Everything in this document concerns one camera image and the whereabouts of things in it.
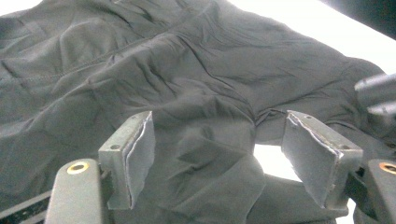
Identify black curtain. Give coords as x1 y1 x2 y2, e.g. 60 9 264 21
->
320 0 396 41

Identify black pants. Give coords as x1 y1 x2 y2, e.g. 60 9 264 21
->
0 0 396 224

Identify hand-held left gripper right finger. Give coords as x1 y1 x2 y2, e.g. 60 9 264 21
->
281 109 364 210

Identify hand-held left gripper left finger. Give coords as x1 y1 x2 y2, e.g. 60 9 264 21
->
98 110 156 210

